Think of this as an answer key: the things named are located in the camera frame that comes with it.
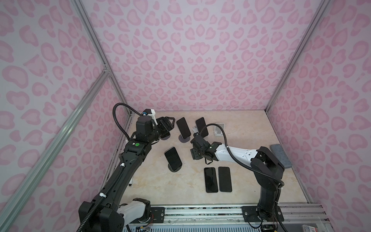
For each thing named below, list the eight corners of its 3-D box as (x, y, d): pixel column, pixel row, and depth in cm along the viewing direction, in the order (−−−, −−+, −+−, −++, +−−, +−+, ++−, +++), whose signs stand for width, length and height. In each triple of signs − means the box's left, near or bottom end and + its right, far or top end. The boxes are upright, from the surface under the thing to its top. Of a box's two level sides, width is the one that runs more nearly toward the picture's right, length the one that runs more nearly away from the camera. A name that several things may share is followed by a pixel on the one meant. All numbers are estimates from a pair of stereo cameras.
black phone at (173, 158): (173, 173, 90) (170, 161, 77) (167, 164, 93) (164, 152, 81) (182, 167, 92) (180, 155, 79) (176, 159, 96) (173, 146, 83)
